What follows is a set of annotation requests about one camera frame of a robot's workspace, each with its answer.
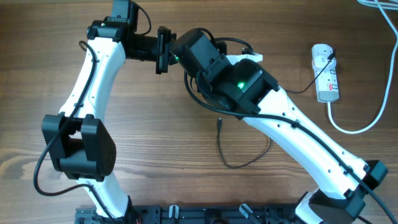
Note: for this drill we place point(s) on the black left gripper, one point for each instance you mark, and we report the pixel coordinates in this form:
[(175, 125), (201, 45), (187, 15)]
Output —
[(163, 56)]

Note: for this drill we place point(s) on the white power strip socket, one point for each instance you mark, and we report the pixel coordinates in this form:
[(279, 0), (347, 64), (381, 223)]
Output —
[(324, 67)]

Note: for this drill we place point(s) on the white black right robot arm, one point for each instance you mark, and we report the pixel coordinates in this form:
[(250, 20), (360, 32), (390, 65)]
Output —
[(238, 86)]

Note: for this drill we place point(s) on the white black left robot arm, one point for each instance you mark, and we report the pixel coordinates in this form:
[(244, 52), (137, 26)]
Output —
[(76, 139)]

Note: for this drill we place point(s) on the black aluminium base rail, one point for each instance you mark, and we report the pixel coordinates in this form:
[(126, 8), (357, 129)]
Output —
[(278, 213)]

